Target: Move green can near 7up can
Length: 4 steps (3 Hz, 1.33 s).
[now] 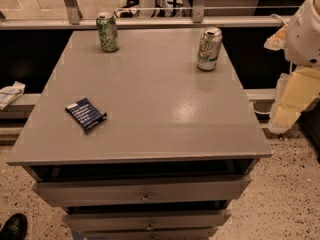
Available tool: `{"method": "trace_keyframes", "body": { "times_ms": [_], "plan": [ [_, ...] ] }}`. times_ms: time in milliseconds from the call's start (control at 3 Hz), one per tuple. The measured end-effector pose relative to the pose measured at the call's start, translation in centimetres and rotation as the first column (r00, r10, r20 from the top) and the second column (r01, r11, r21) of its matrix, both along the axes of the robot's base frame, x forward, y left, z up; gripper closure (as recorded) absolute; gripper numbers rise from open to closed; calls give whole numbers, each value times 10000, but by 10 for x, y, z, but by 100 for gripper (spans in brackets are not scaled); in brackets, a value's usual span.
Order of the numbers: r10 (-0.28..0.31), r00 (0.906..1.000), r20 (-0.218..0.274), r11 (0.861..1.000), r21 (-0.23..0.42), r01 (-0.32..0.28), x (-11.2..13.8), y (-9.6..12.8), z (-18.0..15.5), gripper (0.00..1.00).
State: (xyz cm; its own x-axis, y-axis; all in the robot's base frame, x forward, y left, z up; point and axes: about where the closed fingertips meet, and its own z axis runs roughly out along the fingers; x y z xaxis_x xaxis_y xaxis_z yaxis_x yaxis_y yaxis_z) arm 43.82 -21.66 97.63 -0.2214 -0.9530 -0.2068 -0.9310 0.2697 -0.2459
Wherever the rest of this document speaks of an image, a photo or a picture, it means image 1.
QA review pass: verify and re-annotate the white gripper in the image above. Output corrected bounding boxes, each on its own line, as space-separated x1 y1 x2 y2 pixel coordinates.
264 0 320 133

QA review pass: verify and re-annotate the green soda can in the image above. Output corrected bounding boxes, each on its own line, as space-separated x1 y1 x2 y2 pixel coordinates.
96 12 119 52

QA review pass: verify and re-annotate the white 7up can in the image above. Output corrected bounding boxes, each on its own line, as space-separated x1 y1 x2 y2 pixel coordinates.
197 27 222 71

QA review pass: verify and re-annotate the grey drawer cabinet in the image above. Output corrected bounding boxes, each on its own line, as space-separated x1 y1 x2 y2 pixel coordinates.
6 28 273 240

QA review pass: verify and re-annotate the middle grey drawer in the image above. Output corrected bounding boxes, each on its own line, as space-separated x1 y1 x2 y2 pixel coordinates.
63 210 231 232

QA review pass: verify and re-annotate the grey drawer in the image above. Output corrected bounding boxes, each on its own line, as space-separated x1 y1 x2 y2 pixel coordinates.
63 210 231 232
72 227 217 240
33 175 251 207

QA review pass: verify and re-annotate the dark blue snack packet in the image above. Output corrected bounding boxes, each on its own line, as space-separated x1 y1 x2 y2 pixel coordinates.
65 98 107 132

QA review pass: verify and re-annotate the top grey drawer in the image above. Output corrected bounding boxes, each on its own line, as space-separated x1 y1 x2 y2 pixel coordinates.
33 175 251 207

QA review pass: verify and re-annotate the grey metal railing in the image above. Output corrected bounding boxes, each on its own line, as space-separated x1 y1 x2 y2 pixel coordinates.
0 0 305 30

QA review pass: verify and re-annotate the bottom grey drawer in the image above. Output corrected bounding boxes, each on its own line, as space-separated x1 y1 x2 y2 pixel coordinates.
72 227 217 240

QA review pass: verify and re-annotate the folded white cloth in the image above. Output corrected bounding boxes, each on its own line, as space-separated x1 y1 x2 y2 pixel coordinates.
0 81 25 110

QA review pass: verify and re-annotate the black shoe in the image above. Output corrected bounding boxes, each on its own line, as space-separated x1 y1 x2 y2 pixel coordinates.
0 213 28 240

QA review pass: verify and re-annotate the white cable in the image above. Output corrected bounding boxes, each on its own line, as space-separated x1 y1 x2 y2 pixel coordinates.
250 100 275 116

